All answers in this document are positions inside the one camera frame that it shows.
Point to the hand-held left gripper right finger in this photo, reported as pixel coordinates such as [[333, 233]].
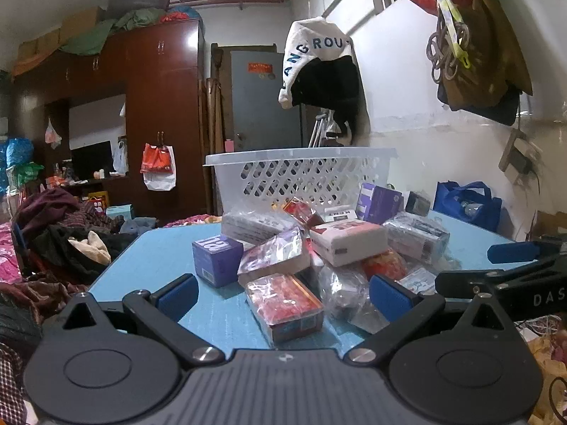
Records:
[[390, 295]]

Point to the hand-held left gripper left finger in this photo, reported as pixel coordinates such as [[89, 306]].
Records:
[[177, 295]]

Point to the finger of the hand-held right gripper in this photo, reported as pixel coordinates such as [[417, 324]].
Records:
[[460, 283], [511, 253]]

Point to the white blue packet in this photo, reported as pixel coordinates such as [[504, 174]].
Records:
[[416, 281]]

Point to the round red packet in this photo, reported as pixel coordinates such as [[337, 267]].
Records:
[[384, 265]]

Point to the dark item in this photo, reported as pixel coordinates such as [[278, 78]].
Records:
[[345, 294]]

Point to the blue violet box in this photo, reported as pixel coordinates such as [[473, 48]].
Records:
[[217, 261]]

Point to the grey box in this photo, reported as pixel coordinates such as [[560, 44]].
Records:
[[252, 225], [418, 237]]

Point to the white red tissue pack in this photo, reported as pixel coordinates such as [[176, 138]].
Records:
[[350, 241]]

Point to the small dark box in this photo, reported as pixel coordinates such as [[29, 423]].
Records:
[[417, 203]]

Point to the dark purple box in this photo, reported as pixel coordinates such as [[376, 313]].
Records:
[[383, 203]]

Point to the small white box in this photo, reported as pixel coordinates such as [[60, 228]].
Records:
[[340, 215]]

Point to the red snack box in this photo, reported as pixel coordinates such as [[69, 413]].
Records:
[[283, 305]]

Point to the white plastic basket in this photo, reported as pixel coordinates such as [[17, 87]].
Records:
[[305, 172]]

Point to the cardboard box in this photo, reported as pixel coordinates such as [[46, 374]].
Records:
[[551, 225]]

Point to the blue tote bag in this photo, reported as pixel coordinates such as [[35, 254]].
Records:
[[469, 206]]

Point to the teal box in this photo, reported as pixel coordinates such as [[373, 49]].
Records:
[[120, 212]]

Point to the orange white plastic bag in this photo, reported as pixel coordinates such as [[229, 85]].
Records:
[[157, 161]]

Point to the pile of clothes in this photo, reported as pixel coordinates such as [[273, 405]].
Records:
[[57, 225]]

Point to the black hanging bag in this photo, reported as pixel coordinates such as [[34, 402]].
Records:
[[500, 108]]

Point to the black television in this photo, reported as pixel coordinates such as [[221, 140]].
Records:
[[91, 161]]

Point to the green plastic bag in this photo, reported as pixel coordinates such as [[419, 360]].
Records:
[[29, 172]]

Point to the brown wooden wardrobe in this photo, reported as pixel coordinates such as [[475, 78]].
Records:
[[164, 97]]

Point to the grey door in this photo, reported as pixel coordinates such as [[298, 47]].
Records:
[[261, 110]]

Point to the small white plastic bag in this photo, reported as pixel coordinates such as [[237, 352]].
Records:
[[52, 135]]

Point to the brown hanging bag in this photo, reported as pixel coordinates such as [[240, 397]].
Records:
[[491, 44]]

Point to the blue plastic bag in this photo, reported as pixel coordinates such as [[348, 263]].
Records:
[[17, 152]]

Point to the white black hoodie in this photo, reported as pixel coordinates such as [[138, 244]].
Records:
[[319, 62]]

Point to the green cloth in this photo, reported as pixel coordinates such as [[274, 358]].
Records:
[[102, 33]]

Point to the flattened cardboard boxes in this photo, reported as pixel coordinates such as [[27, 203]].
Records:
[[48, 37]]

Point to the wall power adapter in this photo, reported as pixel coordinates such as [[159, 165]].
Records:
[[522, 155]]

